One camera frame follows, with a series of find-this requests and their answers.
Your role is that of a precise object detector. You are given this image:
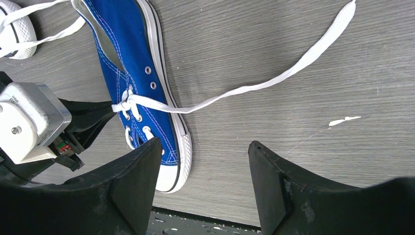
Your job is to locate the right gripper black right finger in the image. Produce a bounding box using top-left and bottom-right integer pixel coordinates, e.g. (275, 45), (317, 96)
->
(248, 141), (415, 235)

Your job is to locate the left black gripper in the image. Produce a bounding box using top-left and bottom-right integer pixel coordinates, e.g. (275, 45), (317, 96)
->
(0, 72), (115, 185)

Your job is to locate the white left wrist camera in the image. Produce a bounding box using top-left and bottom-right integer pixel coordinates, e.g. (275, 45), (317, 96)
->
(0, 82), (72, 165)

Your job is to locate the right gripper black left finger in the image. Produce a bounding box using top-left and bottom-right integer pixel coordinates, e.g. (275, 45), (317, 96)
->
(0, 138), (161, 235)

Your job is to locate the blue sneaker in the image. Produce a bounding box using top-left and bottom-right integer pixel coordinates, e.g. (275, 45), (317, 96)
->
(0, 0), (87, 60)
(71, 0), (356, 193)

